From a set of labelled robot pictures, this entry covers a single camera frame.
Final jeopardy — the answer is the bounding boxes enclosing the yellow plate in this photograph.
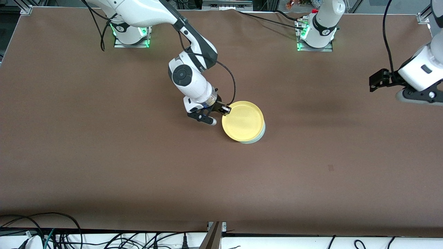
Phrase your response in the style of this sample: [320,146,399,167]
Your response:
[222,101,264,142]

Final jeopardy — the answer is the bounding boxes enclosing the pale green plate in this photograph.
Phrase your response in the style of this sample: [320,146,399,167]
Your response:
[239,121,266,144]

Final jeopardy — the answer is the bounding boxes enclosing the brown table cover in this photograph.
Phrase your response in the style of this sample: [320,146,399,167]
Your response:
[0,6,443,237]

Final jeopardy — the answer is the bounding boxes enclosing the aluminium profile beam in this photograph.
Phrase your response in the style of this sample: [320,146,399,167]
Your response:
[199,221,227,249]

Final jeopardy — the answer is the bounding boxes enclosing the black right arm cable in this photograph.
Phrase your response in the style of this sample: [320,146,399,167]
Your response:
[81,0,236,106]

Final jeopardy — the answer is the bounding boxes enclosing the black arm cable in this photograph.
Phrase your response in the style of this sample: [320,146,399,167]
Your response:
[81,0,236,106]
[382,0,396,73]

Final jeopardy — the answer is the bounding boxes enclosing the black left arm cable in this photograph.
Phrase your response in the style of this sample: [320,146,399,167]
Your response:
[382,0,396,73]

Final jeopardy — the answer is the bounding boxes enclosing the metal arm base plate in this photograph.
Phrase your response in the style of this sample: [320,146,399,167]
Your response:
[296,19,334,52]
[114,25,151,48]

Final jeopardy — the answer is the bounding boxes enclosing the long black table cable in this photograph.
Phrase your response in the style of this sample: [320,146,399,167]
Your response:
[237,10,305,31]

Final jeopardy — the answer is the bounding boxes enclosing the grey metal rail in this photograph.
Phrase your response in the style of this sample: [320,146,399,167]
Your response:
[202,0,254,11]

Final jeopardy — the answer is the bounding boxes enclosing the short black table cable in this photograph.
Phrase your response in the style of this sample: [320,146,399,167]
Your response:
[275,10,306,21]

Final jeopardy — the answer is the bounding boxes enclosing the black looped cable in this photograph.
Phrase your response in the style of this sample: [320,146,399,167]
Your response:
[0,212,82,249]

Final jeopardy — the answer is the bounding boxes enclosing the teal cable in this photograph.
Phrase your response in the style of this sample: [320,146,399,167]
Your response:
[42,228,56,249]

